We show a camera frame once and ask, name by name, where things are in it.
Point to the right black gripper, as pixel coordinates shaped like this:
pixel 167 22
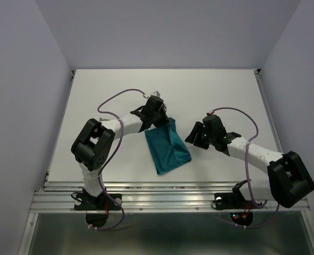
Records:
pixel 198 128

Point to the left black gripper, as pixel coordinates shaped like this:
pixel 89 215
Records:
pixel 164 120

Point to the teal cloth napkin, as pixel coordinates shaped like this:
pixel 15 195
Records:
pixel 167 149

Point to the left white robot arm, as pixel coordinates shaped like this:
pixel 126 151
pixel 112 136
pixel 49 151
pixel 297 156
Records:
pixel 92 148

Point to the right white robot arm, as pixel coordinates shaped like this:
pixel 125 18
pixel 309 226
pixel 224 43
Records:
pixel 288 178

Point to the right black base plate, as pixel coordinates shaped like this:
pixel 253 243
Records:
pixel 229 201

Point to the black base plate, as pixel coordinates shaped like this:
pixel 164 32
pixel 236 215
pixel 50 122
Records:
pixel 85 202
pixel 229 201

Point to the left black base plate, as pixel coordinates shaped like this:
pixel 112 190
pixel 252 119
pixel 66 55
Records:
pixel 85 202

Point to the aluminium front rail frame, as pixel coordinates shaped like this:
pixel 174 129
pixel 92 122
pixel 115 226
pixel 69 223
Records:
pixel 172 213

